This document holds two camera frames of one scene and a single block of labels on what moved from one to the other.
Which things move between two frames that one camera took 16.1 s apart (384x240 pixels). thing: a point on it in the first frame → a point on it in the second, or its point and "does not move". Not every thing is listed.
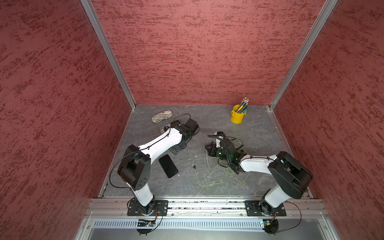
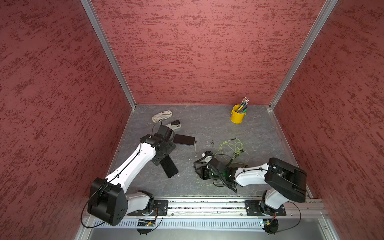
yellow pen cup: (236, 117) does not move
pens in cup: (243, 107) does not move
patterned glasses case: (162, 116) does not move
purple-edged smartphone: (168, 166) does not move
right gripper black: (211, 152) → (203, 169)
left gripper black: (189, 138) → (170, 146)
